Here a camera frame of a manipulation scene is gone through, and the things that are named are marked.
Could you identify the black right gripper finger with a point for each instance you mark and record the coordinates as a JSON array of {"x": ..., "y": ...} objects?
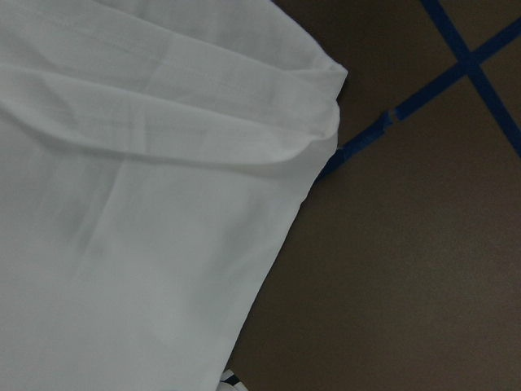
[{"x": 230, "y": 382}]

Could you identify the white long-sleeve printed shirt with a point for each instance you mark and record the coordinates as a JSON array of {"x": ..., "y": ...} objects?
[{"x": 154, "y": 155}]

